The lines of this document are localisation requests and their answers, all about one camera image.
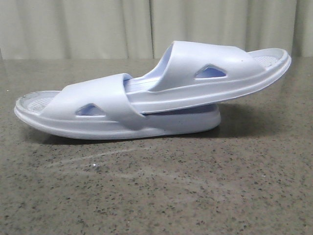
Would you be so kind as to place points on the light blue slipper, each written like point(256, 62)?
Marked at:
point(193, 74)
point(99, 109)

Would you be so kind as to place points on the beige background curtain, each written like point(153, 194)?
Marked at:
point(109, 29)

